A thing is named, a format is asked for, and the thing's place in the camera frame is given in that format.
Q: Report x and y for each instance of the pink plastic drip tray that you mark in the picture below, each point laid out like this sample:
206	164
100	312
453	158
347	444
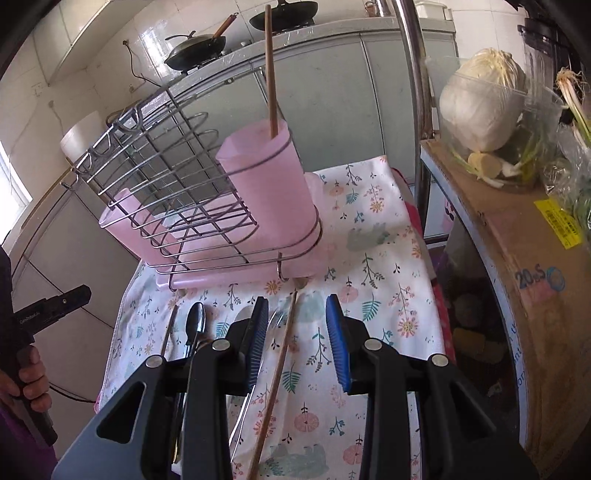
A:
221	277

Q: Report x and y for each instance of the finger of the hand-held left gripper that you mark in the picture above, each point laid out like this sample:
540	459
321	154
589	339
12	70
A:
69	299

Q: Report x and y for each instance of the black frying pan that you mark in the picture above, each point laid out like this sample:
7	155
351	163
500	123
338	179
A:
286	16

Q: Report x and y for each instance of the wooden chopstick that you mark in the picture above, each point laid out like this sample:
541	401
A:
270	69
277	383

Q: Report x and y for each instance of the brown potato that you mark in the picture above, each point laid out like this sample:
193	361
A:
467	309

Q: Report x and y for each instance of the clear plastic container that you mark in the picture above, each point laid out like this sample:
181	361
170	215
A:
540	138

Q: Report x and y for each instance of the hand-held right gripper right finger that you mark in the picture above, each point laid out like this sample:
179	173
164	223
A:
337	344

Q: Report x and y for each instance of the blender jar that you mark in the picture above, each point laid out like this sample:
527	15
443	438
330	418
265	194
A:
538	41

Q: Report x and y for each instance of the napa cabbage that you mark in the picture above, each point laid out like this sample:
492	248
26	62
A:
480	106

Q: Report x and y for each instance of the white bucket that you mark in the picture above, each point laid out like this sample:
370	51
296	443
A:
81	134

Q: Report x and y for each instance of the person's left forearm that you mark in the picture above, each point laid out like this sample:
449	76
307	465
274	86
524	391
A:
18	452

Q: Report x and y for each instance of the pale cut vegetable stem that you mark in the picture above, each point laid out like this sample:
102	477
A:
485	165

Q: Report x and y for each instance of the cardboard box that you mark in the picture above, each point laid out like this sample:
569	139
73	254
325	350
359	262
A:
508	240

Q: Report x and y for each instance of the tall pink plastic cup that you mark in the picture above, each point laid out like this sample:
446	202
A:
263	184

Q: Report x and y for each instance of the floral printed cloth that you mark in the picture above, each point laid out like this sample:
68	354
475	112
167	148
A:
383	277

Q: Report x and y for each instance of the metal spoon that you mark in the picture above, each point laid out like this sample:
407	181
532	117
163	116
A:
196	321

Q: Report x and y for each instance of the yellow vegetable piece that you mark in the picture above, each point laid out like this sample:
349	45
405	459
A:
468	341

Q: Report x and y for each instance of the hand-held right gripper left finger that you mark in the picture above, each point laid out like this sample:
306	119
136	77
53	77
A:
257	344

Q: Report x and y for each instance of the clear plastic spoon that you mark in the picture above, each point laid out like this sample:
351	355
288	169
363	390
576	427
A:
277	323

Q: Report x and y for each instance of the clear plastic bag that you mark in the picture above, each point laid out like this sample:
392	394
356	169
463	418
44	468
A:
572	184

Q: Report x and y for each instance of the thin metal utensil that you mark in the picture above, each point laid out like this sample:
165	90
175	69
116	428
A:
169	330

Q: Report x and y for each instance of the person's left hand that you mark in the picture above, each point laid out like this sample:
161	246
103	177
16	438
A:
33	381

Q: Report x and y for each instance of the green onions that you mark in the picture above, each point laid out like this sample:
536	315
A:
572	92

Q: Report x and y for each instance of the metal kettle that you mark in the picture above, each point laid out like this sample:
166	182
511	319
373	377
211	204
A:
376	7

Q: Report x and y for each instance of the grey kitchen cabinet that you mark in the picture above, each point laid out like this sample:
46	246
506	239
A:
332	92

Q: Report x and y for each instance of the pink printed bag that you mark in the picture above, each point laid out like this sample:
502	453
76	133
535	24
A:
446	214

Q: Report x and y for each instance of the metal pole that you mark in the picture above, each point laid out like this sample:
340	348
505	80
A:
418	115

